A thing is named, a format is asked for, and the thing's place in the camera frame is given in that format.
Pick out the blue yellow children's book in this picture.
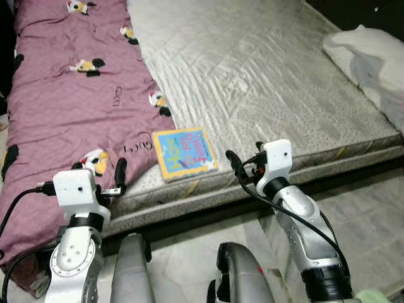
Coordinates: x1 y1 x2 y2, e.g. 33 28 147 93
153 128 220 184

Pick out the white pillow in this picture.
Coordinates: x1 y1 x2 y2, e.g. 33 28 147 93
323 25 404 130

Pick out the grey bed base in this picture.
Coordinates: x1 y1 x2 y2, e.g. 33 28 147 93
101 142 404 241

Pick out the pink duck print blanket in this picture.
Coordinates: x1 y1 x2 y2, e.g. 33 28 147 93
0 0 174 297

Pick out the white quilted mattress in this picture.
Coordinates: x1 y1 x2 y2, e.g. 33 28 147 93
101 0 404 218

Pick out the grey robot left leg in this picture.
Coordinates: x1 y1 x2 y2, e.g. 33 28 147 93
110 234 155 303

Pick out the grey robot leg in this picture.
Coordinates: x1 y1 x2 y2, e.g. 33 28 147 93
110 234 155 303
207 243 278 303

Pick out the grey robot right leg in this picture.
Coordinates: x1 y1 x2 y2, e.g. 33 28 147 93
207 243 278 303

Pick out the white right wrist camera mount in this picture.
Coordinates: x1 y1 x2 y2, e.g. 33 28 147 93
256 140 293 190

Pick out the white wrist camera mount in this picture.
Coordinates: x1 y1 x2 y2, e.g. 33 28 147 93
52 169 112 218
256 140 293 190

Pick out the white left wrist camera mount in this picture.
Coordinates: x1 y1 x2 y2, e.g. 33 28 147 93
52 169 112 218

